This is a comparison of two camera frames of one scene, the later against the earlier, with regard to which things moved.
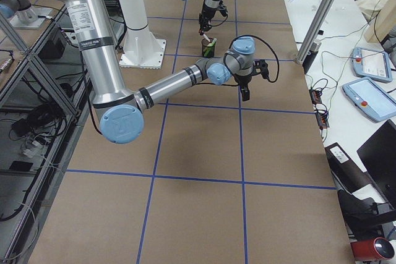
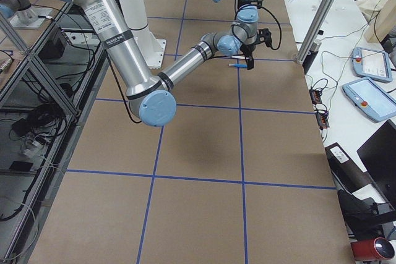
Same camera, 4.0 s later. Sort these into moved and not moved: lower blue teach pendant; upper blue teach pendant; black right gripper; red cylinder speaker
Moved: black right gripper
Not moved: red cylinder speaker; lower blue teach pendant; upper blue teach pendant
